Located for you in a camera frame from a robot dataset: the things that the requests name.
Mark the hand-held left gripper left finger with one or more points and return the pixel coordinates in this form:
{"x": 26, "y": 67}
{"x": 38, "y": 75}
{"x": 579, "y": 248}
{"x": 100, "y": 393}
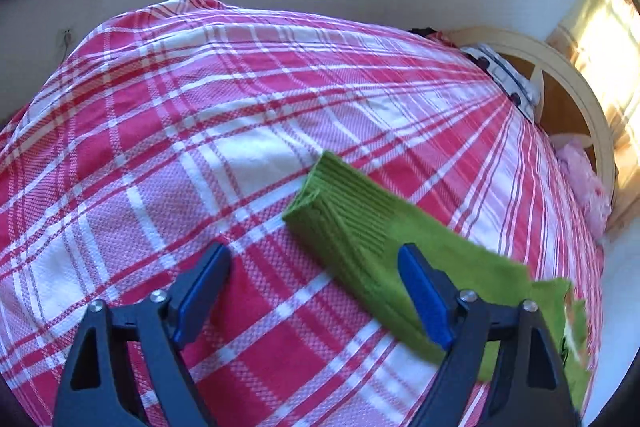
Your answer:
{"x": 200, "y": 294}

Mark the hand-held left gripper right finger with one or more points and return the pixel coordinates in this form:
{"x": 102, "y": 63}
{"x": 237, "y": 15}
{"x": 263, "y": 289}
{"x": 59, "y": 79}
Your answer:
{"x": 425, "y": 299}

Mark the green knit sweater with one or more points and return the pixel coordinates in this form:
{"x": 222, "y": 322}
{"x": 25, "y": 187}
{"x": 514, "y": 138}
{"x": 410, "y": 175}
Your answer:
{"x": 360, "y": 217}

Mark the red plaid bedsheet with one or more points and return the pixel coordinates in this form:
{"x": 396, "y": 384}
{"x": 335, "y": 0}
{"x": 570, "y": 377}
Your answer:
{"x": 200, "y": 107}

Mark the pink floral pillow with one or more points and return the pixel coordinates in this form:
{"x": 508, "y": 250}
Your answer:
{"x": 582, "y": 177}

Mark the white black patterned pillow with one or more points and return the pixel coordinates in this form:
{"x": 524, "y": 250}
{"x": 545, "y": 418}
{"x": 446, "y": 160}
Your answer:
{"x": 505, "y": 74}

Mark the cream wooden headboard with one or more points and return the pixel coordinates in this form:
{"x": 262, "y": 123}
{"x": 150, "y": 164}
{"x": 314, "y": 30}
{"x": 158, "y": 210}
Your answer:
{"x": 575, "y": 77}

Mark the beige patterned curtain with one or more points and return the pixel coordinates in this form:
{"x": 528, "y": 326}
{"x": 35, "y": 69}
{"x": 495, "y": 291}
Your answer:
{"x": 600, "y": 57}

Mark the white wall outlet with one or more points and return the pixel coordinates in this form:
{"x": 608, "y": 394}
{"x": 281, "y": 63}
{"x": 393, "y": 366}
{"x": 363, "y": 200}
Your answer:
{"x": 65, "y": 38}

